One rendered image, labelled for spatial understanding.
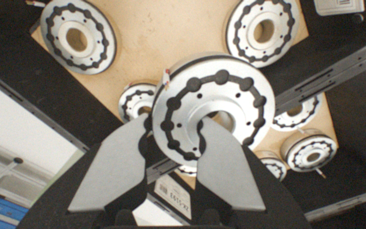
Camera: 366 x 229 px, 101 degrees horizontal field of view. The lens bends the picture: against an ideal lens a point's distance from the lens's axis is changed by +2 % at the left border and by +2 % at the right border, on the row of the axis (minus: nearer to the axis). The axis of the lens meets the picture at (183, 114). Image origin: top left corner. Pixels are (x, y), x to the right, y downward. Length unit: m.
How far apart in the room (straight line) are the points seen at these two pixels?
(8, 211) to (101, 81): 1.80
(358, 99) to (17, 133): 0.84
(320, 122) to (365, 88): 0.14
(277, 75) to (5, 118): 0.72
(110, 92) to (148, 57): 0.10
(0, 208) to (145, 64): 1.88
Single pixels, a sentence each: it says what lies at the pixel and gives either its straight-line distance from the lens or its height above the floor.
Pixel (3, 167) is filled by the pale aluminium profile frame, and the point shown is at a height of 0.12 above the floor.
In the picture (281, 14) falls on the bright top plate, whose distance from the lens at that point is 0.29.
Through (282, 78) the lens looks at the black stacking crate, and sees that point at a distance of 0.26.
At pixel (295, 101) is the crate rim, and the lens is 0.24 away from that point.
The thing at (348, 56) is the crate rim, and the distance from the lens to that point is 0.26.
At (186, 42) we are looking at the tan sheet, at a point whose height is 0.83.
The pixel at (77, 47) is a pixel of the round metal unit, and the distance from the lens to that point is 0.30.
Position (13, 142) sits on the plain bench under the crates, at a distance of 0.76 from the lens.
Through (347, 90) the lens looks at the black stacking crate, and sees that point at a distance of 0.36.
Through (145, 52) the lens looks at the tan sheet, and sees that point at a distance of 0.29.
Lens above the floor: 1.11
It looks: 61 degrees down
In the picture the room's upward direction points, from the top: 178 degrees clockwise
